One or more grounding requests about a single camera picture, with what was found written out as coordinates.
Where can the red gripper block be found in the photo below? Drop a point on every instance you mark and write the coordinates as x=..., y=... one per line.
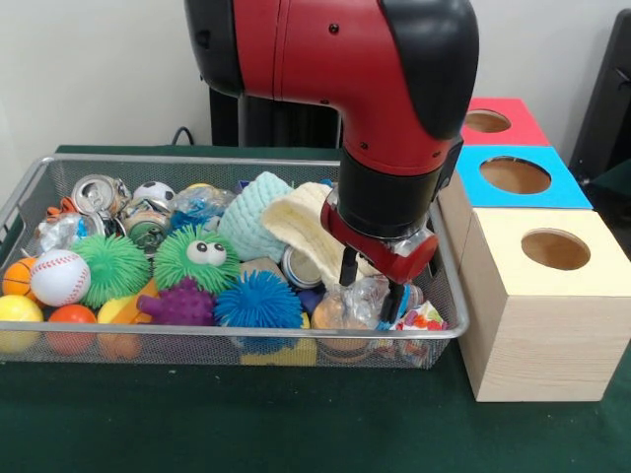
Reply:
x=389, y=258

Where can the clear plastic bottle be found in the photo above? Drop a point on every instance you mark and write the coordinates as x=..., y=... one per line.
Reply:
x=363, y=307

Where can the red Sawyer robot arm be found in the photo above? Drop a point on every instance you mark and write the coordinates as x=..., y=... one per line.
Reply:
x=335, y=49

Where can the wooden box with three holes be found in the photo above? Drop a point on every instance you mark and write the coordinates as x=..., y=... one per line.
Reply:
x=532, y=325

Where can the clear mesh bin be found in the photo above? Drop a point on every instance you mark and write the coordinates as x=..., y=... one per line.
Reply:
x=39, y=197

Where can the pale yellow knitted cloth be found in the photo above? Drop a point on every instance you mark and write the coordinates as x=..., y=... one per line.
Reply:
x=296, y=222

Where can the blue spiky ball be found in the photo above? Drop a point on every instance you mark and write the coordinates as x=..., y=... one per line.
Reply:
x=258, y=301

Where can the mint green knitted cloth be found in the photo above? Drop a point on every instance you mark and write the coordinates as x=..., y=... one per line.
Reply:
x=251, y=217

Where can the purple spiky ball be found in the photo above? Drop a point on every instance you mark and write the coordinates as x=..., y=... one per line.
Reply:
x=182, y=304

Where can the green fuzzy ball with eyes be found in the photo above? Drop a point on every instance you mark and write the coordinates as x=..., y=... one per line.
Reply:
x=177, y=268

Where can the dark green table cloth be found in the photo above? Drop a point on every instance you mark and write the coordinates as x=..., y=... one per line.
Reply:
x=197, y=424

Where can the green spiky ball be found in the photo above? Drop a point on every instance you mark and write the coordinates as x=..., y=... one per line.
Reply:
x=113, y=268

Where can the red orange ball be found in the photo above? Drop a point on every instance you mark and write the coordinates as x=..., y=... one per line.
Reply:
x=72, y=317

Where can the white baseball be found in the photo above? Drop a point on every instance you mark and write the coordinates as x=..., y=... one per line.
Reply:
x=59, y=278

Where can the yellow ball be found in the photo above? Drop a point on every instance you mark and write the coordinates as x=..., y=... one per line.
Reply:
x=20, y=313

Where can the small orange basketball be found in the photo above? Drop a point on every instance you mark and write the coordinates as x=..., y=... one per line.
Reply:
x=18, y=278

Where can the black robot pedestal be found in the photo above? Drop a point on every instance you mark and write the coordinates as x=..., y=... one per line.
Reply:
x=276, y=123

